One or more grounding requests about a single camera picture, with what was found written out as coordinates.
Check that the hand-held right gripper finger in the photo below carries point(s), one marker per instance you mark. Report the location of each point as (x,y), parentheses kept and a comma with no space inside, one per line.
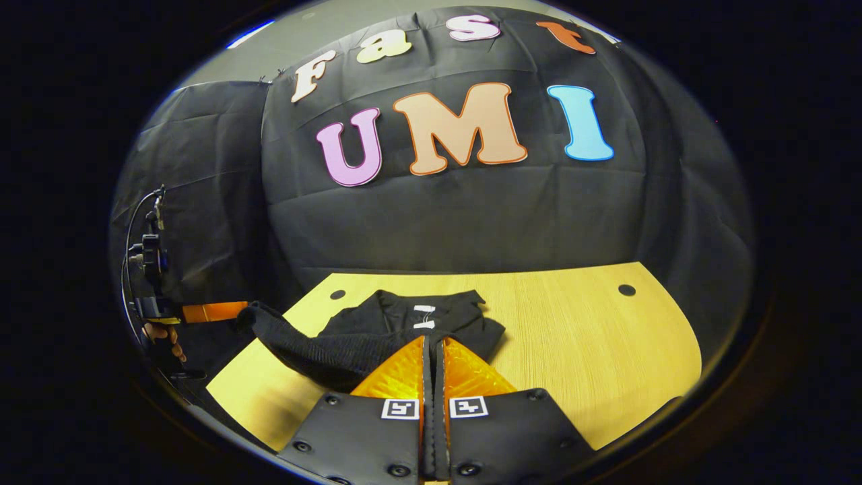
(441,431)
(428,431)

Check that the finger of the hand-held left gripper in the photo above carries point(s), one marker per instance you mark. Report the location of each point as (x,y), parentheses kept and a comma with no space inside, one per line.
(215,312)

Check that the black knit garment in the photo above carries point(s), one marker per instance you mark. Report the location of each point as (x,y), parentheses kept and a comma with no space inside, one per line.
(377,323)

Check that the black backdrop cloth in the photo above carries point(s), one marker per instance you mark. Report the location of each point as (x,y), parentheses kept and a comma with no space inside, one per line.
(471,215)

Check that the ceiling light panel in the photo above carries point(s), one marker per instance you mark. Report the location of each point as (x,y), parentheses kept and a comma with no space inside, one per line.
(250,34)

